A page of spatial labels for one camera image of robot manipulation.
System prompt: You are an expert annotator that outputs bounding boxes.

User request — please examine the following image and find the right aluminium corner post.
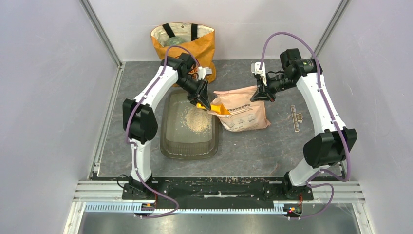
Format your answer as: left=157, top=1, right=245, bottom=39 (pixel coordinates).
left=314, top=0, right=351, bottom=57

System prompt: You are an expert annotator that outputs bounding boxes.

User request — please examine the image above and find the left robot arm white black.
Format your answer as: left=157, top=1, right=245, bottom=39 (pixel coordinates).
left=122, top=53, right=212, bottom=199

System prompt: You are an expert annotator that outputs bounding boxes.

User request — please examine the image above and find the orange Trader Joe's bag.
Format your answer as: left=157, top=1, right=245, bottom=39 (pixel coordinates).
left=150, top=22, right=217, bottom=83

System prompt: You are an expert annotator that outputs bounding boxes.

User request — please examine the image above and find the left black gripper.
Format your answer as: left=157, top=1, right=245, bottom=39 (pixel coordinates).
left=175, top=75, right=211, bottom=111

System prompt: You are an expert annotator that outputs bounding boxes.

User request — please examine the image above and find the beige litter granule pile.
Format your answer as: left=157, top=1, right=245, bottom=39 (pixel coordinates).
left=181, top=106, right=212, bottom=133

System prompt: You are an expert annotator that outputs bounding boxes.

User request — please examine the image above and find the green bundle inside bag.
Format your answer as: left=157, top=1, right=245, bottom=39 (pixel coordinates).
left=164, top=36, right=186, bottom=47

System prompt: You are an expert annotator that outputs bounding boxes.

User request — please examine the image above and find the aluminium corner post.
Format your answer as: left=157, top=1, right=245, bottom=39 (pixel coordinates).
left=79, top=0, right=123, bottom=68
left=314, top=0, right=351, bottom=57

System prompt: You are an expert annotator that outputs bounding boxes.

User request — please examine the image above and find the grey translucent litter box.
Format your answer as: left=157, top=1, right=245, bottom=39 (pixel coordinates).
left=160, top=90, right=220, bottom=160

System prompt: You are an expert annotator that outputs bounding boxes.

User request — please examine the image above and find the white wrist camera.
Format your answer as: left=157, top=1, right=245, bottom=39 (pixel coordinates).
left=251, top=61, right=267, bottom=86
left=196, top=66, right=213, bottom=80

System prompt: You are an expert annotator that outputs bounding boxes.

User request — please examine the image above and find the slotted cable duct rail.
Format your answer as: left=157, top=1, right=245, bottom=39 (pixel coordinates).
left=84, top=201, right=286, bottom=215

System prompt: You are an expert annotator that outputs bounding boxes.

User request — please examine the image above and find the orange plastic scoop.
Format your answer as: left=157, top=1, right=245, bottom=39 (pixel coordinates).
left=210, top=97, right=230, bottom=115

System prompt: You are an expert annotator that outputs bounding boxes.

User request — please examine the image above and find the left aluminium corner post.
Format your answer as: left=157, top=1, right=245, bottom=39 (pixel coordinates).
left=79, top=0, right=123, bottom=68

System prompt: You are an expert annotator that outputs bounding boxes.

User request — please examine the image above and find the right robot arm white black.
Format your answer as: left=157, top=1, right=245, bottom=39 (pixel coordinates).
left=250, top=48, right=357, bottom=200

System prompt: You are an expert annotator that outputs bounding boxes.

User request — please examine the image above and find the torn bag top strip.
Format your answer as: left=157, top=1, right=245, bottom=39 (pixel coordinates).
left=290, top=105, right=303, bottom=132

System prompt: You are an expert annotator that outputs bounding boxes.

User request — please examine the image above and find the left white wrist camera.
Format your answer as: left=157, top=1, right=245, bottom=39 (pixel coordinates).
left=196, top=66, right=213, bottom=80

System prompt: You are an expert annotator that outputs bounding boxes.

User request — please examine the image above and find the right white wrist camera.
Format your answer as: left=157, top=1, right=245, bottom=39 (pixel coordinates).
left=251, top=61, right=267, bottom=86

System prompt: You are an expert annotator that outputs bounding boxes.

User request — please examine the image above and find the pink litter bag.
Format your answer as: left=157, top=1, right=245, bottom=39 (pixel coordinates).
left=208, top=86, right=271, bottom=132

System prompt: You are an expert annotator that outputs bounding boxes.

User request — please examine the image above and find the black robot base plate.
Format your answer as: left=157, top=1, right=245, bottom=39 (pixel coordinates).
left=122, top=177, right=314, bottom=210

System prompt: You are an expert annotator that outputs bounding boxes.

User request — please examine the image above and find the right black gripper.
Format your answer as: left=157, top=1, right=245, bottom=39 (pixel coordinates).
left=250, top=72, right=295, bottom=102

